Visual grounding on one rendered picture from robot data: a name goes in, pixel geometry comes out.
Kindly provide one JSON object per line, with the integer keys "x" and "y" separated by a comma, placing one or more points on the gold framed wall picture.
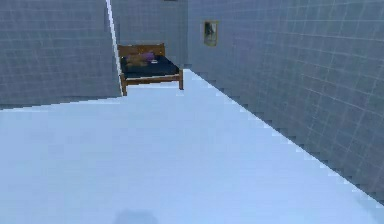
{"x": 210, "y": 33}

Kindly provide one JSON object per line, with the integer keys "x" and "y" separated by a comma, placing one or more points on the wooden bed with dark mattress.
{"x": 150, "y": 71}

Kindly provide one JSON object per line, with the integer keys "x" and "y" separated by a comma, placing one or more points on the purple pillow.
{"x": 147, "y": 56}

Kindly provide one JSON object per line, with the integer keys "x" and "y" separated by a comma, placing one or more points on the brown pillow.
{"x": 134, "y": 60}

